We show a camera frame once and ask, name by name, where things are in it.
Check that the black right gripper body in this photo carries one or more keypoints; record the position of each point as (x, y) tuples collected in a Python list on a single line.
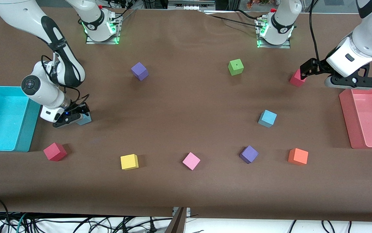
[(75, 111)]

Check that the light blue foam block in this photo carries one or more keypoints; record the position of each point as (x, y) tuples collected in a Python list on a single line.
[(85, 120), (268, 117)]

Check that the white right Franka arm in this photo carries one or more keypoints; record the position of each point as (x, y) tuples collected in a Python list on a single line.
[(17, 16)]

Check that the red foam block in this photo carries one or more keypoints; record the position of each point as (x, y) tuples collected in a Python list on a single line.
[(54, 151), (296, 81)]

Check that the purple foam block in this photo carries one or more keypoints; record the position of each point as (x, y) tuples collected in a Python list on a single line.
[(249, 153), (139, 70)]

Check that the yellow foam block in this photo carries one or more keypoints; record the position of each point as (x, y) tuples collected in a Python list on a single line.
[(129, 161)]

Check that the cyan plastic bin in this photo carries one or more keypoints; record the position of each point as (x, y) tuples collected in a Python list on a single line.
[(1, 119)]

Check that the green foam block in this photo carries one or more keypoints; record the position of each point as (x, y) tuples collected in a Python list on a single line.
[(236, 66)]

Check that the orange foam block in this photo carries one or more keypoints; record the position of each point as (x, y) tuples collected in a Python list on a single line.
[(298, 156)]

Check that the brown table cover sheet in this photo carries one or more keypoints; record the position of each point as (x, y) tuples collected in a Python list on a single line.
[(186, 97)]

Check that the pink foam block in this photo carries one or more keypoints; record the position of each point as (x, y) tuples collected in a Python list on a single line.
[(191, 160)]

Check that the brown wooden beam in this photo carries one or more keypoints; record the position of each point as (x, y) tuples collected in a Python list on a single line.
[(178, 223)]

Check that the silver aluminium frame rail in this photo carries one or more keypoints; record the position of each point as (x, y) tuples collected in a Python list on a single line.
[(189, 5)]

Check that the small aluminium bracket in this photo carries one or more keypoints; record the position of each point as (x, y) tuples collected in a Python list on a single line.
[(188, 211)]

